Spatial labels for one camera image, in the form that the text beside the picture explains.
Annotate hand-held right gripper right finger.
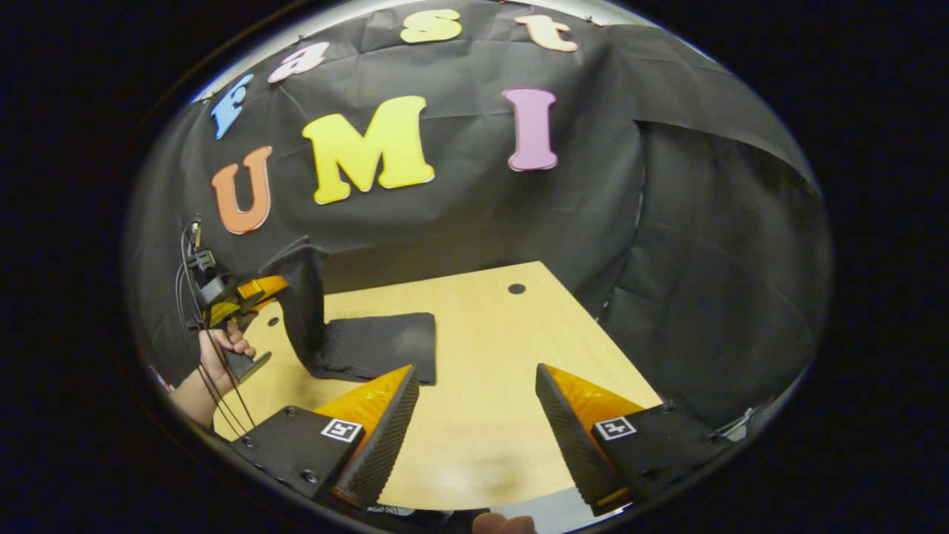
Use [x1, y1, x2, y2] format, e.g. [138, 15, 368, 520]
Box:
[535, 363, 733, 518]

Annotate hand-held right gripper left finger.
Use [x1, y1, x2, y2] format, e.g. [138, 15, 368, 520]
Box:
[230, 363, 421, 510]

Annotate dark jeans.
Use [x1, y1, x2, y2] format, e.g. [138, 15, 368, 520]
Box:
[259, 236, 438, 386]

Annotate black backdrop cloth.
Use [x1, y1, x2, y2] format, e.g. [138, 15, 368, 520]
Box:
[126, 0, 833, 431]

